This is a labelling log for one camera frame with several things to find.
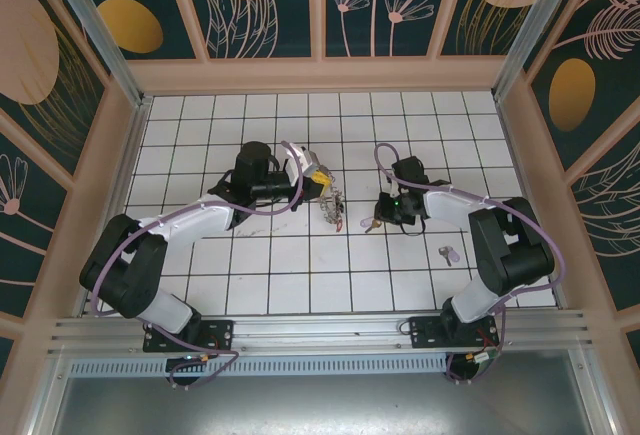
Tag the large silver keyring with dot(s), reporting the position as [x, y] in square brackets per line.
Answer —
[330, 205]

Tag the bunch of coloured keys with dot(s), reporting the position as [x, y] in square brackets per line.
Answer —
[338, 222]

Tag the gold key with lilac cap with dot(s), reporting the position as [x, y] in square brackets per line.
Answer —
[369, 225]

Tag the silver key with lilac cap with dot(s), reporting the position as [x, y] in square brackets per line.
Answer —
[452, 255]

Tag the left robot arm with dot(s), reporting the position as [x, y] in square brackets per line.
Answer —
[200, 220]

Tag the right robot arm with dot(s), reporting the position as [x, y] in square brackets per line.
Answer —
[450, 205]

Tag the grey metal sheet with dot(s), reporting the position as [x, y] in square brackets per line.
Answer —
[320, 405]

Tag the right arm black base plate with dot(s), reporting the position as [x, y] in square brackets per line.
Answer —
[425, 332]

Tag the aluminium mounting rail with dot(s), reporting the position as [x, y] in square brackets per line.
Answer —
[310, 330]

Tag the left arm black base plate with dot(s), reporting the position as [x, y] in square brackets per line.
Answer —
[220, 335]

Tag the aluminium frame post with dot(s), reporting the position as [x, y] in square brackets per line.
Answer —
[529, 30]
[102, 37]

